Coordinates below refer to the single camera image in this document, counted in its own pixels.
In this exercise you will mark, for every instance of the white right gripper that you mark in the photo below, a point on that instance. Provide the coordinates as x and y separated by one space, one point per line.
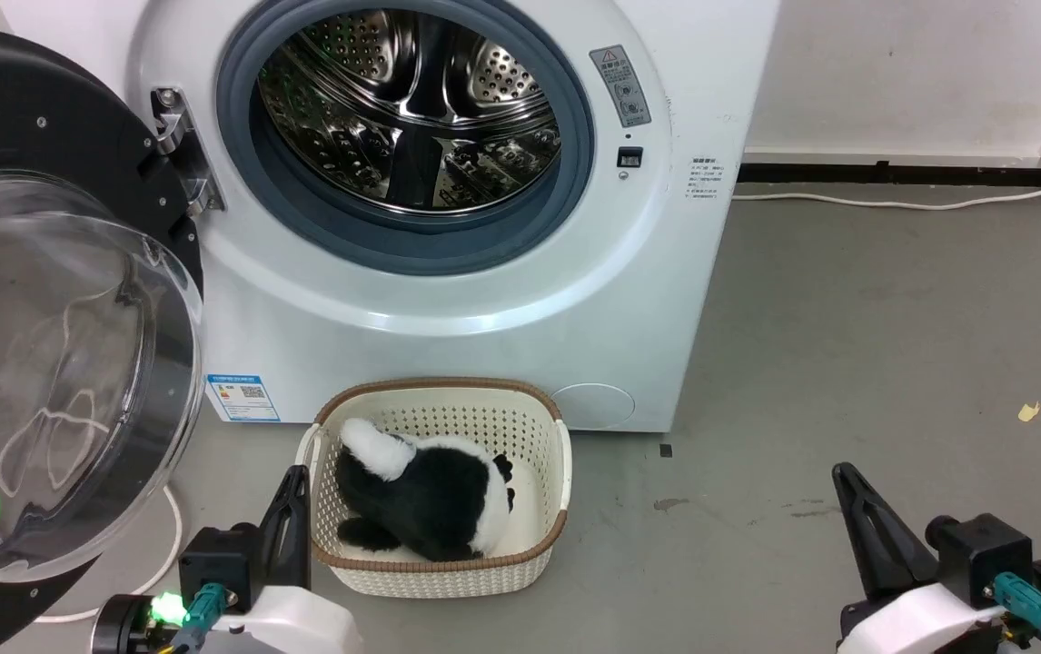
920 627

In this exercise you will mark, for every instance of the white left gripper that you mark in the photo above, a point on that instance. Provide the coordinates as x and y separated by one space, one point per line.
293 627

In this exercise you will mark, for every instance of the washer door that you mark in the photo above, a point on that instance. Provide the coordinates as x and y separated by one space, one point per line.
48 363

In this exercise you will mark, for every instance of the white washing machine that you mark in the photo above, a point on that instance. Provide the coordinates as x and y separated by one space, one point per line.
484 300

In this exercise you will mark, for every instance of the metal door hinge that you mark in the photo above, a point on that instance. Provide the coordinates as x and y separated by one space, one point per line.
184 145

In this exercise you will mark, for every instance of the black door latch slot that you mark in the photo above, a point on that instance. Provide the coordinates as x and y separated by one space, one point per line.
629 157

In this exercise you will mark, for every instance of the blue energy label sticker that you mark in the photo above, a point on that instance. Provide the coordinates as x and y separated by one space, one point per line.
243 398

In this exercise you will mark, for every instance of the black white panda plush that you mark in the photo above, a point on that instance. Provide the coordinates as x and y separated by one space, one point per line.
430 500

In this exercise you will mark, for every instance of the yellow paper scrap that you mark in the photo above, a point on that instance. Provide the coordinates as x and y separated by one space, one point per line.
1029 411

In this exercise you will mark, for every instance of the white laundry basket brown rim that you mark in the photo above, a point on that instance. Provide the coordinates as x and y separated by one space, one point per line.
534 454

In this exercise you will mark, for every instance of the round white filter cover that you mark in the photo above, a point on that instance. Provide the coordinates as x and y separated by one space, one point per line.
593 406

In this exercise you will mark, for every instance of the small printed text sticker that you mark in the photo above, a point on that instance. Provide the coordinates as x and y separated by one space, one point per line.
711 179

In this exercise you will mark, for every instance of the stainless steel drum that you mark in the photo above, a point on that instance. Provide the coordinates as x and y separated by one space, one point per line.
484 82

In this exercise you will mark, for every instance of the grey warning sticker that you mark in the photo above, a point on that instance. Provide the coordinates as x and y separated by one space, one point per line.
620 86

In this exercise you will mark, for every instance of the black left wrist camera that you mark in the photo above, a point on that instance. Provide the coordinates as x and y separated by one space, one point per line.
216 559

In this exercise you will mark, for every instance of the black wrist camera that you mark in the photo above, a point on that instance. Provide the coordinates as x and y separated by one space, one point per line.
216 559
979 549

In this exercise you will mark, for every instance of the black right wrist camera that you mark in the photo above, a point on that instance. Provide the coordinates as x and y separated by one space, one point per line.
979 549

